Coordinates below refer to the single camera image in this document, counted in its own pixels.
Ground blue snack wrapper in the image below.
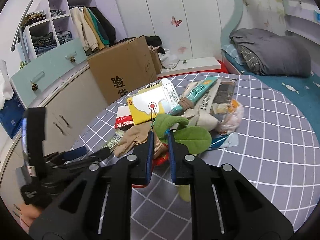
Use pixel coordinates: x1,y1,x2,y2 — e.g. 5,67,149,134
208,132,239,151

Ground green leaf plush toy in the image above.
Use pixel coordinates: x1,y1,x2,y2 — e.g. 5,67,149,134
152,114,213,201

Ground beige low cabinet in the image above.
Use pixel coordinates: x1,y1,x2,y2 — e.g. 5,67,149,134
1,67,107,220

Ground blue shopping bag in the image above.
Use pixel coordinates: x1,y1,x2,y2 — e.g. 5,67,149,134
0,93,25,139

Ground green patterned small packet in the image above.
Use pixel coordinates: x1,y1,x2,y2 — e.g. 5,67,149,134
105,129,125,151

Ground grey checked bed sheet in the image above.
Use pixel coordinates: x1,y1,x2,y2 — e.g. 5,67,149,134
71,72,320,240

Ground beige stocking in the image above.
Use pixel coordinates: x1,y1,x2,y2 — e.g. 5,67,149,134
113,121,151,158

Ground mint green drawer unit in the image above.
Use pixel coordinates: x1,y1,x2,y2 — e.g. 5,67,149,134
11,38,87,107

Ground white plastic bag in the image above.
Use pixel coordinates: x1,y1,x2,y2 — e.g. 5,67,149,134
0,60,14,110

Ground red white medicine box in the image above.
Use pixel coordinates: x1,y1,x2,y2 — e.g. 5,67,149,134
114,105,134,129

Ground pink plastic bag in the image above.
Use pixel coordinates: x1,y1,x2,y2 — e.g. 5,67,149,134
215,99,245,134

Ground crumpled newspaper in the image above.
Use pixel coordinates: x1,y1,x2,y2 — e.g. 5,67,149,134
182,77,236,132

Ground teal toothpaste tube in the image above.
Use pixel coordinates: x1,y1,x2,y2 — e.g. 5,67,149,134
168,77,221,115

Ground large cardboard box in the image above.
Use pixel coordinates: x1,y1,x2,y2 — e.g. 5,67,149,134
88,36,157,105

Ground yellow white medicine box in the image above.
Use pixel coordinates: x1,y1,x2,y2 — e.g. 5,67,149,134
127,78,179,125

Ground red storage box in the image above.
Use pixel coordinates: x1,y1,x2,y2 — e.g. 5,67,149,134
157,57,227,78

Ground white cubby shelf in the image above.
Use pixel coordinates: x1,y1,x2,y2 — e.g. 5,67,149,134
15,0,95,62

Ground hanging clothes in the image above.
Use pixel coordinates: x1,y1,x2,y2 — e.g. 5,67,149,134
69,7,116,56

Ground grey folded blanket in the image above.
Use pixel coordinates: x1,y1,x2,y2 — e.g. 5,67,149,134
229,28,311,77

